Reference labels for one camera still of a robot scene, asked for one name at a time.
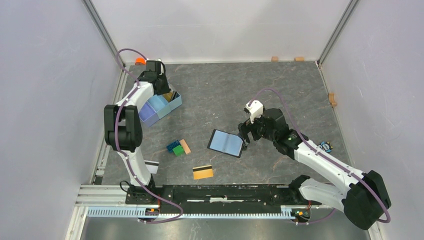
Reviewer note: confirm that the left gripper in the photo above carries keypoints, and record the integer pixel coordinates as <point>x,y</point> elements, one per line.
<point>166,88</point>

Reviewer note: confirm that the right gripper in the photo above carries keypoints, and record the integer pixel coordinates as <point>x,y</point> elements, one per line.
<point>247,126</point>

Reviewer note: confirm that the black card holder wallet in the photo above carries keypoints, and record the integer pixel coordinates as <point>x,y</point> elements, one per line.
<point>227,143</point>

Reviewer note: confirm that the gold credit card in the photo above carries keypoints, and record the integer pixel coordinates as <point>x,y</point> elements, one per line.
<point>202,172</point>

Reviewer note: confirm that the silver credit card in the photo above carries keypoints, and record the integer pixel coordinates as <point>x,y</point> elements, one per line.
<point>152,166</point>

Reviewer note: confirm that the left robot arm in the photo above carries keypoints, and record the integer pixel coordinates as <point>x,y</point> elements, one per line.
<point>122,123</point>

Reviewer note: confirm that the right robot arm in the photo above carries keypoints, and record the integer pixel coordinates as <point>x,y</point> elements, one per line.
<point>361,196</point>

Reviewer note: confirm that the light blue bin with cards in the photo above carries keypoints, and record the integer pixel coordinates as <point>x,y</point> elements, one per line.
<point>175,103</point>

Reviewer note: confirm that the light blue middle bin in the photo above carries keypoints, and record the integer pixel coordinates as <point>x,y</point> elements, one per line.
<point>160,105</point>

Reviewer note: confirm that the purple plastic bin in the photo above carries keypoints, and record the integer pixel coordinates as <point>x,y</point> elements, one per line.
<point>148,115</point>

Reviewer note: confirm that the orange round object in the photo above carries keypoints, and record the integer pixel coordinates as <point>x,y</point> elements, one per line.
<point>140,61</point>

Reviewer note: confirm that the blue toy brick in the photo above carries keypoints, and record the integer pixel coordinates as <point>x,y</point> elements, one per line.
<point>172,145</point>

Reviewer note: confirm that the green toy brick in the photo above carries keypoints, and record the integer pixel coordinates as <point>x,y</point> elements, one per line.
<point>178,150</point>

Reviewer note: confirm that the blue owl toy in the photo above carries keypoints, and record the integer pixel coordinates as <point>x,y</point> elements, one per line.
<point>326,146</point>

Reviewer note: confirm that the wooden arch block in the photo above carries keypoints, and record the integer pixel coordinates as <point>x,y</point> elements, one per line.
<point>332,99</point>

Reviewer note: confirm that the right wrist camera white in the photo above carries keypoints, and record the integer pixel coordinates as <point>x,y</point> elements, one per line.
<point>255,110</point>

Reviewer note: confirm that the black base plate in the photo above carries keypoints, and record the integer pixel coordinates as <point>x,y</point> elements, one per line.
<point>217,199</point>

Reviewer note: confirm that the aluminium frame rail left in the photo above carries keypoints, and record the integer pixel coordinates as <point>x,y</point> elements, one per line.
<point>79,214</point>

